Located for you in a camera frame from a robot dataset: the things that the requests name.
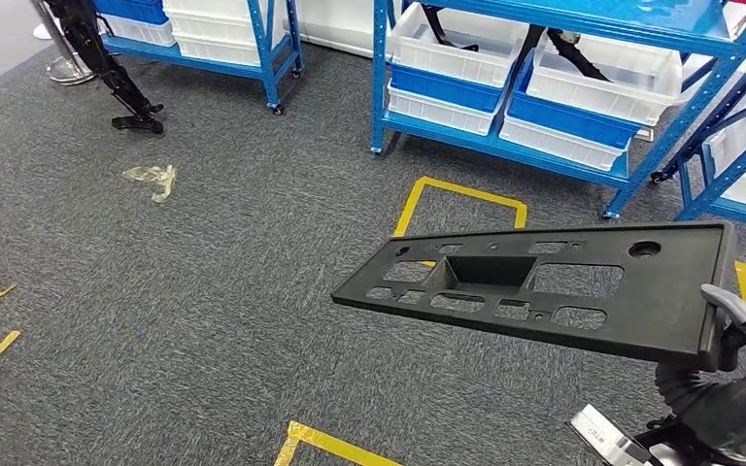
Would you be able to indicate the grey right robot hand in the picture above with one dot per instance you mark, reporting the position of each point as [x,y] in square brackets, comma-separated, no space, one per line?
[740,418]

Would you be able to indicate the black plastic plate part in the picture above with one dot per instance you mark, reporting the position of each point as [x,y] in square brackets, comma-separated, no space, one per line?
[656,302]

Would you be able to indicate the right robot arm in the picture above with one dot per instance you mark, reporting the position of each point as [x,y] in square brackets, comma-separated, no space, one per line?
[672,386]

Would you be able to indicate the black curved part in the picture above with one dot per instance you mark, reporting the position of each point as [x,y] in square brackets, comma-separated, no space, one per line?
[434,29]
[572,54]

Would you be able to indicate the blue metal shelving rack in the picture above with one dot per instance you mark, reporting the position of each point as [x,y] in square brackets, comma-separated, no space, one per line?
[267,58]
[604,16]
[740,213]

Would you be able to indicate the yellow floor tape outline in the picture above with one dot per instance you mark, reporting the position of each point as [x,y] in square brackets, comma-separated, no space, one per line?
[463,188]

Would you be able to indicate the clear plastic scrap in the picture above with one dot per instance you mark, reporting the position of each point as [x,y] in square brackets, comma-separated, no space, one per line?
[160,180]

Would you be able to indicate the chrome stanchion base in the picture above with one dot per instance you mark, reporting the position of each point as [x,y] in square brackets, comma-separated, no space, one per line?
[70,71]

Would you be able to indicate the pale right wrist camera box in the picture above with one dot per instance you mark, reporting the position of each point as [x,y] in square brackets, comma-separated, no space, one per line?
[604,437]

